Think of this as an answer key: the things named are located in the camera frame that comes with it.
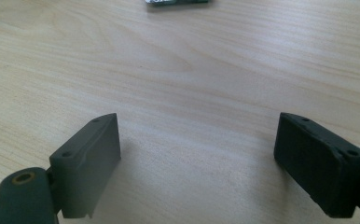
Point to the dark green flat packet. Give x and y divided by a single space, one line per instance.
177 2

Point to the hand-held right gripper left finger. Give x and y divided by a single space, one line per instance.
85 165

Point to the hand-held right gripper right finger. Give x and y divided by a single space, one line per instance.
315 168

